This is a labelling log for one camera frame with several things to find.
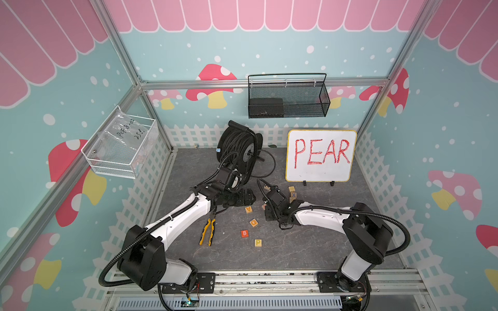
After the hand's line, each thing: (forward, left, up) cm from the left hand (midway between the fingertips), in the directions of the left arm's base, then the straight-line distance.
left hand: (246, 202), depth 82 cm
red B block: (-9, +1, -11) cm, 15 cm away
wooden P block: (-13, -5, -11) cm, 18 cm away
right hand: (+1, -10, -10) cm, 14 cm away
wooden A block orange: (+3, 0, -12) cm, 13 cm away
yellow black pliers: (-4, +17, -12) cm, 21 cm away
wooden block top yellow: (+15, -23, -12) cm, 30 cm away
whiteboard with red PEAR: (+26, -36, +2) cm, 45 cm away
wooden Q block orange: (-4, -3, -12) cm, 13 cm away
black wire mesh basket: (+47, -27, +23) cm, 59 cm away
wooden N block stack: (+10, -23, -11) cm, 27 cm away
